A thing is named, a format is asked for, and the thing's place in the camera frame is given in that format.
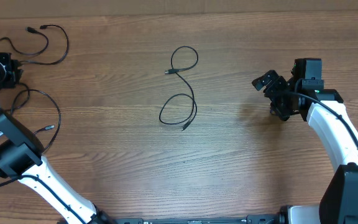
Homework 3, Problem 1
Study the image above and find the black cable removed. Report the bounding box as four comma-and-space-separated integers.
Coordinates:
0, 24, 70, 66
7, 82, 62, 153

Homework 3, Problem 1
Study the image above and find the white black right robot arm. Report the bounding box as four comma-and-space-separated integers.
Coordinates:
252, 70, 358, 223

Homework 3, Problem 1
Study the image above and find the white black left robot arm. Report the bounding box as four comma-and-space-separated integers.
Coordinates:
0, 107, 112, 223

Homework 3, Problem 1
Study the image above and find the black cable remaining centre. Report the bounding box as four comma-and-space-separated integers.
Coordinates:
158, 45, 199, 131

